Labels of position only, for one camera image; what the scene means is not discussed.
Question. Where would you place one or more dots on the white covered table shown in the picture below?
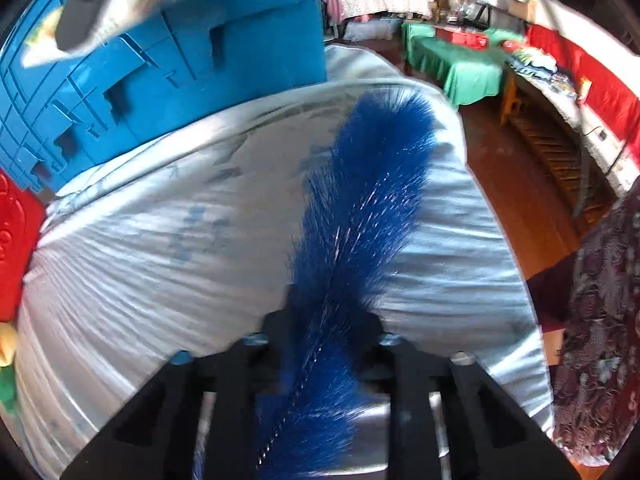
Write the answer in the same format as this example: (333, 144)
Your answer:
(600, 155)

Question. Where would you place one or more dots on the blue plastic crate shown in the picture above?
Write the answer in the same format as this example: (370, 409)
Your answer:
(225, 85)

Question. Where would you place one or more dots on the dark floral clothing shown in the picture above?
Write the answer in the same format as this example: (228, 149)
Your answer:
(600, 335)

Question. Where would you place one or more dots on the wooden bench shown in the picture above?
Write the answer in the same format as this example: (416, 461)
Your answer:
(550, 145)

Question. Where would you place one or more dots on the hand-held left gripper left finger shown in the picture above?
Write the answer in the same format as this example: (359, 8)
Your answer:
(272, 340)

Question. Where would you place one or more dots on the yellow orange green plush toy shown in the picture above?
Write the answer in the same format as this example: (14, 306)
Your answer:
(7, 345)

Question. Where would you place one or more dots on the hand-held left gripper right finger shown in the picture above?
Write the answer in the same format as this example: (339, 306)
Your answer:
(370, 345)

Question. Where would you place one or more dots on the red toy suitcase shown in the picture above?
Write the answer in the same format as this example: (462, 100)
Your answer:
(15, 250)

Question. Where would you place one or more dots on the red cloth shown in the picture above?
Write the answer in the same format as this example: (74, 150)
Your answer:
(610, 95)

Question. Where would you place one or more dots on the blue bristle brush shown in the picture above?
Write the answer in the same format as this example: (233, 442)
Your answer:
(360, 220)

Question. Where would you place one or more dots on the green covered table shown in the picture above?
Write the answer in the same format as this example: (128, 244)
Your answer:
(465, 67)

